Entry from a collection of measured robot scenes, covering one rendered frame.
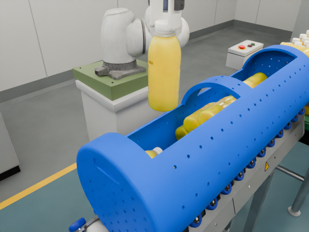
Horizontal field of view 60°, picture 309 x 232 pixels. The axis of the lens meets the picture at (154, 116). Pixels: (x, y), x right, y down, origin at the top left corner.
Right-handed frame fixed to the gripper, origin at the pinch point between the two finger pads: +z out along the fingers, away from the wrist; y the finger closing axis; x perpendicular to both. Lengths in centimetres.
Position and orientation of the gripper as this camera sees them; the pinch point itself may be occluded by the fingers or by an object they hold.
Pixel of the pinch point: (165, 9)
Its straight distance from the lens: 52.5
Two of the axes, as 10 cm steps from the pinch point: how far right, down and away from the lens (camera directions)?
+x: 7.0, -3.7, 6.1
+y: 7.2, 3.7, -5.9
